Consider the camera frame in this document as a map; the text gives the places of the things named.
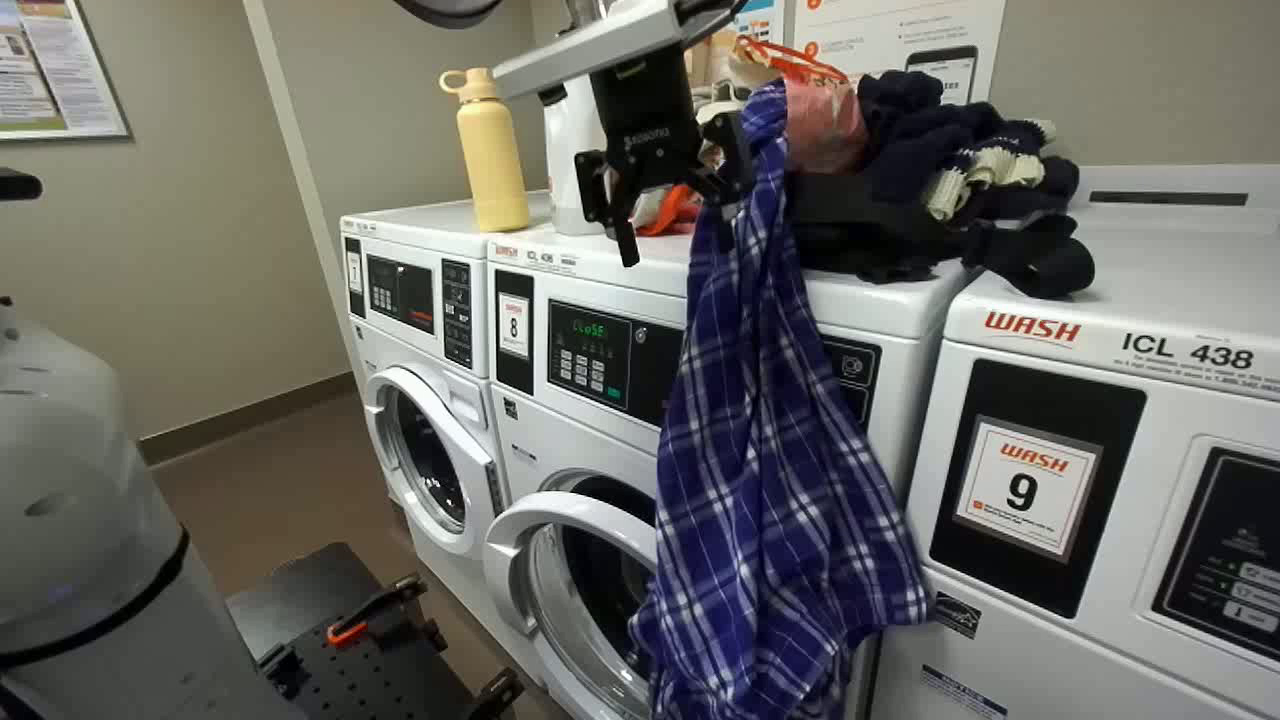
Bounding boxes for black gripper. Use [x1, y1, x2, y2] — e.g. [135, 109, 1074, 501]
[572, 44, 752, 270]

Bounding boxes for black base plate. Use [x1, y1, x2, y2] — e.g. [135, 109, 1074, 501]
[221, 535, 528, 720]

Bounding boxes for orange cloth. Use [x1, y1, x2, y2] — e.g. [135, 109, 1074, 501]
[634, 181, 705, 240]

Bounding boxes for navy garment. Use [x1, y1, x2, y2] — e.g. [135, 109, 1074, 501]
[852, 68, 1084, 223]

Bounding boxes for pink mesh laundry bag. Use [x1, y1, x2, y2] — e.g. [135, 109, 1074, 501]
[727, 31, 874, 175]

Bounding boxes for black camera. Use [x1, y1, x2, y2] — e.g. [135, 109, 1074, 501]
[0, 165, 47, 207]

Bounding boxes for orange handled clamp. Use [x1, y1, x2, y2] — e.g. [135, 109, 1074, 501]
[321, 570, 432, 655]

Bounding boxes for grey framed wall poster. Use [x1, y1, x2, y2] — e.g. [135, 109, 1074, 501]
[0, 0, 132, 142]

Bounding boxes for white washer without number sign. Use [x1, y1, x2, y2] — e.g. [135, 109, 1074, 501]
[335, 192, 553, 644]

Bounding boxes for yellow water bottle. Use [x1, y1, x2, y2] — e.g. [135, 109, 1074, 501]
[438, 65, 535, 236]

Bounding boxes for blue checked shirt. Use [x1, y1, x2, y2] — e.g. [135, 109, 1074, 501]
[629, 78, 937, 720]

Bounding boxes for white wall notice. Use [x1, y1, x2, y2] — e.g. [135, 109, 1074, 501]
[787, 0, 1014, 109]

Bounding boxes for white washer number 9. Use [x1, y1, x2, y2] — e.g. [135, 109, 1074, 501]
[867, 158, 1280, 720]

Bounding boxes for cream socks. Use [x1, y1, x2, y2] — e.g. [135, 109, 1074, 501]
[922, 140, 1051, 229]

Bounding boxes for white round washer door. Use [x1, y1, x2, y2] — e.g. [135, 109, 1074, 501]
[361, 365, 508, 561]
[481, 488, 671, 720]

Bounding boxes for white washer number 8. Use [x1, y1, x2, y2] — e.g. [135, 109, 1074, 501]
[481, 217, 976, 720]

